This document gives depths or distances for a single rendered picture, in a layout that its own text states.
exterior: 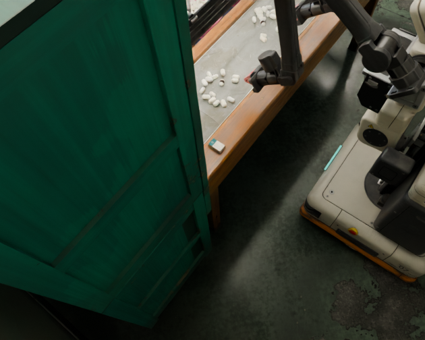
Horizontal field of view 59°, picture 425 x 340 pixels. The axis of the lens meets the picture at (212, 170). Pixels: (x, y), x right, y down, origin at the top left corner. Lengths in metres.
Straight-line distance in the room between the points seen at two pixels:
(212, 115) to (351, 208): 0.86
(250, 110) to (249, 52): 0.35
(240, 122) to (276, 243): 0.85
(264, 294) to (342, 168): 0.78
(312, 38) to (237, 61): 0.37
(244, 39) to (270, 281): 1.25
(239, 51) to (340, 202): 0.90
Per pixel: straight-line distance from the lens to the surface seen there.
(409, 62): 1.22
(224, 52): 1.84
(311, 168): 2.36
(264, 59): 1.39
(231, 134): 1.53
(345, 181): 2.05
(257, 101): 1.63
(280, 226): 2.19
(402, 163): 1.62
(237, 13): 1.98
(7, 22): 0.49
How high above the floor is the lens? 2.07
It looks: 64 degrees down
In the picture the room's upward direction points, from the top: 5 degrees counter-clockwise
